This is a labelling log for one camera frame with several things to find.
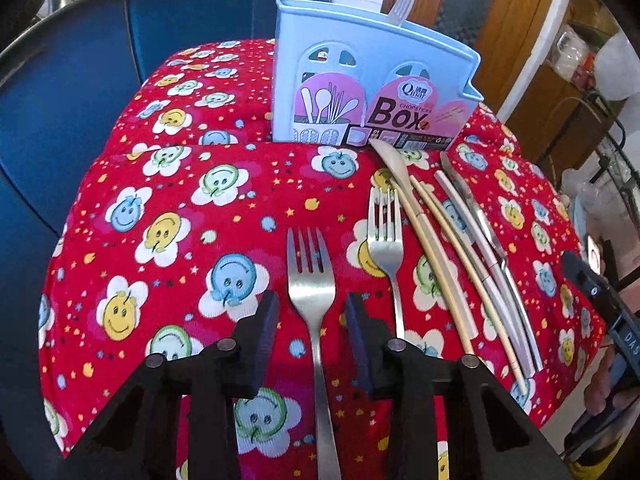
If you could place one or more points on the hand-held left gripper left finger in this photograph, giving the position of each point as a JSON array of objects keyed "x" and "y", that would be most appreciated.
[{"x": 267, "y": 327}]

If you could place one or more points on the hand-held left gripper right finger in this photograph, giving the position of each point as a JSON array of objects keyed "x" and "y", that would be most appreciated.
[{"x": 357, "y": 342}]

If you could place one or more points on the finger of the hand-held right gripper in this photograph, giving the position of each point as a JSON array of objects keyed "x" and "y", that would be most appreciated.
[{"x": 592, "y": 285}]

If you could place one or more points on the large steel fork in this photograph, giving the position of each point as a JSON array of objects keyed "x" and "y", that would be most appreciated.
[{"x": 311, "y": 285}]

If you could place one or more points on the small steel fork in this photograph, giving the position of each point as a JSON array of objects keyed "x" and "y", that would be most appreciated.
[{"x": 385, "y": 255}]

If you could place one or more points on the cream chopstick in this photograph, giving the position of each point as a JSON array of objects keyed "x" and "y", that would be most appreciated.
[
  {"x": 510, "y": 355},
  {"x": 467, "y": 342}
]

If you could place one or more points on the steel table knife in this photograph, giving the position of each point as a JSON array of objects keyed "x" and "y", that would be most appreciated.
[{"x": 480, "y": 215}]

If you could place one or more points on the light blue utensil holder box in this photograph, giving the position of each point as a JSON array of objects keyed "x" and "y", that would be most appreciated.
[{"x": 350, "y": 30}]

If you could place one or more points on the person's right hand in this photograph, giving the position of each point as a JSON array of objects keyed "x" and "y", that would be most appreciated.
[{"x": 599, "y": 385}]

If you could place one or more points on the red smiley flower cloth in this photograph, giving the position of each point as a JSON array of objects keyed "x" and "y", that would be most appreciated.
[{"x": 200, "y": 240}]

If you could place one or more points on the black metal chair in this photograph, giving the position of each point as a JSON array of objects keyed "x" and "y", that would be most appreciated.
[{"x": 615, "y": 130}]

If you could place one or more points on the wooden shelf unit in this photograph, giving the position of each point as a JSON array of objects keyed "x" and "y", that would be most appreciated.
[{"x": 585, "y": 25}]

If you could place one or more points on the wooden door with glass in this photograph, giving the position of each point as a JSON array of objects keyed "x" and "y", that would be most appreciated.
[{"x": 505, "y": 25}]

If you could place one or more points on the white plastic utensil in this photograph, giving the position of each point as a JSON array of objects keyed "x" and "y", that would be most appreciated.
[{"x": 402, "y": 5}]

